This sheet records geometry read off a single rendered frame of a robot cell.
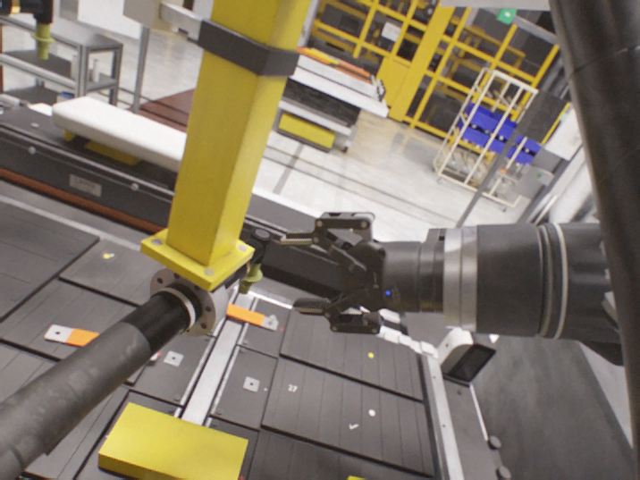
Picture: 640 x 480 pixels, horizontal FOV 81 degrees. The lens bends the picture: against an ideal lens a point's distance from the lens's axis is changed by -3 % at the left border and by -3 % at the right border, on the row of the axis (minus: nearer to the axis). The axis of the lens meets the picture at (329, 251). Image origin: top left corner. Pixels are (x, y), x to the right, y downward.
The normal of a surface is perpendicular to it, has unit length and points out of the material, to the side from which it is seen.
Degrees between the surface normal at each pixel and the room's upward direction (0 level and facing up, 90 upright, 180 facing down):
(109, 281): 0
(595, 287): 72
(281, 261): 90
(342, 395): 0
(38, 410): 19
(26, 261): 0
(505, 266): 59
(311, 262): 90
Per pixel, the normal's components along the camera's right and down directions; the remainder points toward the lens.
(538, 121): -0.07, 0.50
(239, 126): -0.32, 0.39
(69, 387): 0.71, -0.51
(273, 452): 0.36, -0.80
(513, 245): -0.27, -0.59
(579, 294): -0.34, 0.11
